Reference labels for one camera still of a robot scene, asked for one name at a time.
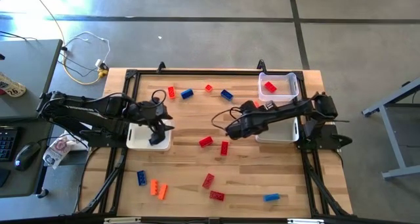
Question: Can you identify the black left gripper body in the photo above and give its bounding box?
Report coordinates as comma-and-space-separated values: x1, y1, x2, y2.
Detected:
126, 101, 167, 128

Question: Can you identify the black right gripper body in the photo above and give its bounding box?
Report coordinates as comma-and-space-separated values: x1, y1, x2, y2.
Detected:
225, 112, 269, 141

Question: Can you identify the white plastic bin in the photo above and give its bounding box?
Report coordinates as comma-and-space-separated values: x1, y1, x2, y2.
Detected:
126, 119, 173, 152
255, 116, 300, 145

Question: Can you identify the clear plastic bin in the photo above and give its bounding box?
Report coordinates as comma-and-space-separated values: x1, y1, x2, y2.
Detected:
258, 72, 300, 102

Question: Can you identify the white paper sheet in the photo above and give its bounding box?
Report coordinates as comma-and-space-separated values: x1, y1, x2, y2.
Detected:
64, 120, 93, 152

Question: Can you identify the light blue toy brick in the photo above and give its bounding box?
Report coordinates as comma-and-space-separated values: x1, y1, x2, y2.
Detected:
262, 192, 281, 202

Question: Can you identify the crumpled snack bag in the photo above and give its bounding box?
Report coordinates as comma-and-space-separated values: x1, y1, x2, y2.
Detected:
42, 135, 77, 170

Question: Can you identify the black computer mouse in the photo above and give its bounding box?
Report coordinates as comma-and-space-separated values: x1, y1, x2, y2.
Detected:
14, 141, 42, 171

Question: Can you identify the grey desk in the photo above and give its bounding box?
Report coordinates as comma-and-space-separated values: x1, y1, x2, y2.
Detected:
0, 39, 64, 198

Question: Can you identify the white numbered tag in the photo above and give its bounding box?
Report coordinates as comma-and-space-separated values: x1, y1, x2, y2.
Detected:
0, 72, 27, 99

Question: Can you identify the black keyboard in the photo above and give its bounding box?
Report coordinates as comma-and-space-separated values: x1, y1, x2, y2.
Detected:
0, 126, 20, 162

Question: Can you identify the grey metal stand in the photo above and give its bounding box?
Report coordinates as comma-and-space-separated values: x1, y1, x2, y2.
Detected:
362, 76, 420, 181

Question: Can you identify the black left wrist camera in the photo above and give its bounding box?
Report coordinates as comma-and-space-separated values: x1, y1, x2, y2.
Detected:
149, 101, 168, 120

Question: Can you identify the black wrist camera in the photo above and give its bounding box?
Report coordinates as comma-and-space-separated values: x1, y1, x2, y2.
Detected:
149, 101, 168, 120
240, 100, 261, 115

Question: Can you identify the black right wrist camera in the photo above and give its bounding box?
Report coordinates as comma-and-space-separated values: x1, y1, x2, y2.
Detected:
240, 100, 261, 115

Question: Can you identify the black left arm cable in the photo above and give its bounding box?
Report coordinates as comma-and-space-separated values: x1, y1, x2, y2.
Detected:
151, 89, 167, 108

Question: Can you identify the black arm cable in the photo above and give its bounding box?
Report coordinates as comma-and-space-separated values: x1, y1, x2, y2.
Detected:
151, 89, 167, 108
211, 106, 243, 133

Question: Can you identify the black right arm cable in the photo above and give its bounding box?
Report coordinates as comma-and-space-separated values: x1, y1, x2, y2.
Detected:
211, 106, 243, 133

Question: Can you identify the yellow cable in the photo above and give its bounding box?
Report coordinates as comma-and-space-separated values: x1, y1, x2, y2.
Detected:
28, 0, 109, 86

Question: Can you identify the black aluminium table frame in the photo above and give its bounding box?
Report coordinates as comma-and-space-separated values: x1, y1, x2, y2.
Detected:
74, 68, 354, 224

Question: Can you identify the white charger cable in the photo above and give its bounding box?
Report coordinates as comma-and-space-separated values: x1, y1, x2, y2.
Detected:
64, 31, 112, 67

